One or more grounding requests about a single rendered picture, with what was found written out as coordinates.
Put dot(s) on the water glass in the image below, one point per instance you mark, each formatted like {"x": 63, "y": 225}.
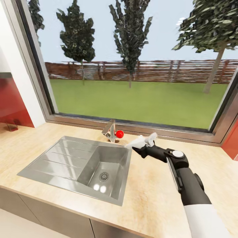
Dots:
{"x": 11, "y": 124}

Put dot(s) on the paper coffee filter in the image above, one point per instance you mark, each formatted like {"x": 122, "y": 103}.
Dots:
{"x": 137, "y": 143}

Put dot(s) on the cabinet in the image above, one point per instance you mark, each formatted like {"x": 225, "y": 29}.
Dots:
{"x": 57, "y": 219}

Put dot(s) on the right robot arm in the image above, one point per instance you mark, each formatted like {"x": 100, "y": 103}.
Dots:
{"x": 202, "y": 218}

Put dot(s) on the countertop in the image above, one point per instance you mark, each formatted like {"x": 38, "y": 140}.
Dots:
{"x": 152, "y": 206}

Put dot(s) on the fixed window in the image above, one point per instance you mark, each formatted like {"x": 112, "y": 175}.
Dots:
{"x": 168, "y": 67}

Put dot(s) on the drop in sink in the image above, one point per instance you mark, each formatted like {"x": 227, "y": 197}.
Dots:
{"x": 91, "y": 168}

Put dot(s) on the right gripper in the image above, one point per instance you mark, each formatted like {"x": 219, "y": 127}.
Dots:
{"x": 147, "y": 151}

